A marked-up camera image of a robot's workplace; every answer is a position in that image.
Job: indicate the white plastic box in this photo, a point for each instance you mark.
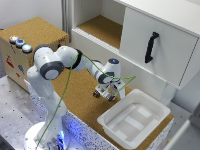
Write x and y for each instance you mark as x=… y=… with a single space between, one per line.
x=133 y=120

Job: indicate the blue button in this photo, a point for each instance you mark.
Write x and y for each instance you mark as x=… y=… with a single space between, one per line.
x=20 y=42

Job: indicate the wooden drawer box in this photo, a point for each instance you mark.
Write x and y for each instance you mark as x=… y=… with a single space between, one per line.
x=36 y=31

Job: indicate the white sliding door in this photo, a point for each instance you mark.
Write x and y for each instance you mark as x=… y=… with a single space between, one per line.
x=166 y=46

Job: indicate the white cabinet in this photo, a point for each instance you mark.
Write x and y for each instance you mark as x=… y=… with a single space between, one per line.
x=100 y=50

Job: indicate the green button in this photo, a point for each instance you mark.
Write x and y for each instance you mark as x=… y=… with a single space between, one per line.
x=26 y=48

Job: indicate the red button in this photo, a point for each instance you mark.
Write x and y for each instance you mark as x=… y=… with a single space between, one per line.
x=13 y=39

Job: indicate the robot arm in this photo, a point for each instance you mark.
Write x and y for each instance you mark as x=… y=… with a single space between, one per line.
x=43 y=83

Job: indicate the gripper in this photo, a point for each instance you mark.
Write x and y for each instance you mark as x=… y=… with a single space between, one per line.
x=104 y=90

